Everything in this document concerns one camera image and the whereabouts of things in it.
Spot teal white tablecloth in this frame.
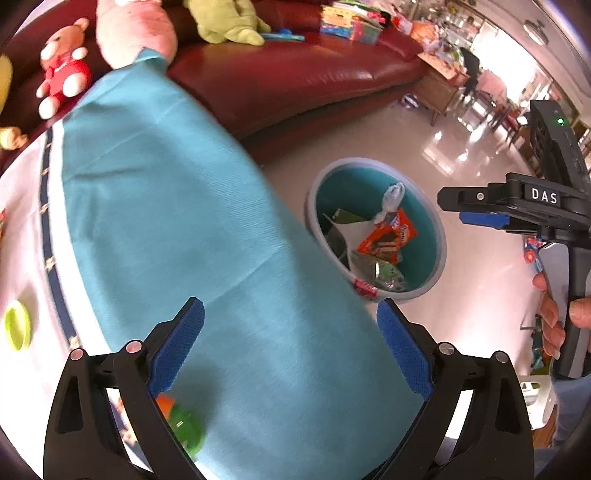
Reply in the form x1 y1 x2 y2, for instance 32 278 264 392
0 48 432 480

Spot person's blue grey pants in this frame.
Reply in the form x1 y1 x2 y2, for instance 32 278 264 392
536 376 591 467

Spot red bear plush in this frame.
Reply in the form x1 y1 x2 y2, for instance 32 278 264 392
36 17 93 120

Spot ceiling lamp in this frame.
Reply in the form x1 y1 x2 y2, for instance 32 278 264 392
524 18 550 44

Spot wooden side table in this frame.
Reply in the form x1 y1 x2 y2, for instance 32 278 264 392
418 53 467 125

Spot shiny green wrapper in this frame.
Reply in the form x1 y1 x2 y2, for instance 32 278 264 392
367 257 409 292

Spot blue plastic toy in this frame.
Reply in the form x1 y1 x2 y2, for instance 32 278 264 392
261 28 305 41

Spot small tan plush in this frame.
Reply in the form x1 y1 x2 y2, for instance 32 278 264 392
0 126 28 151

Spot grey teal trash bin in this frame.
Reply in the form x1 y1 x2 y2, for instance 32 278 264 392
305 158 448 303

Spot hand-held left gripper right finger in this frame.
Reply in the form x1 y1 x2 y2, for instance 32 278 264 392
369 298 536 480

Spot green plush toy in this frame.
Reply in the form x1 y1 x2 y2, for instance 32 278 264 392
182 0 266 47

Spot red blue floor toy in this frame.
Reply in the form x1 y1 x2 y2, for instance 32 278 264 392
524 235 546 273

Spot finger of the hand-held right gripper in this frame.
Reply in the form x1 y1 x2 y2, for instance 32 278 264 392
459 213 509 230
438 182 509 213

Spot pink plush toy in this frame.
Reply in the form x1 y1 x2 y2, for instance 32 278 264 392
95 0 178 70

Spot white paper napkin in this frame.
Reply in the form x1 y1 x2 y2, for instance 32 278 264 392
339 220 384 254

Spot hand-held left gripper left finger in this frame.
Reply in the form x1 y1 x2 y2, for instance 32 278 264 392
42 296 205 480

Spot crumpled white plastic bag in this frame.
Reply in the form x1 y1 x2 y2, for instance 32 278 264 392
374 181 406 224

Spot orange red snack packet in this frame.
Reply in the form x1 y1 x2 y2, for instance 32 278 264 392
356 209 419 265

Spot dark red leather sofa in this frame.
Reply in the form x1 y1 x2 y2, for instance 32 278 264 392
0 0 432 139

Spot orange plush toy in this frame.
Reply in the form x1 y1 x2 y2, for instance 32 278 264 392
411 21 439 47

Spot orange green plastic toy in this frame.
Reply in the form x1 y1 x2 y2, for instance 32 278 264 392
154 394 206 460

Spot person's right hand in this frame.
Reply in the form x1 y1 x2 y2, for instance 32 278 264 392
532 273 591 360

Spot dark green paper piece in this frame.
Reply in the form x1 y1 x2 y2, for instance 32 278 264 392
323 209 365 229

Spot colourful toy box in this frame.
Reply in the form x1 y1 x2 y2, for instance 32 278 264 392
320 2 384 45

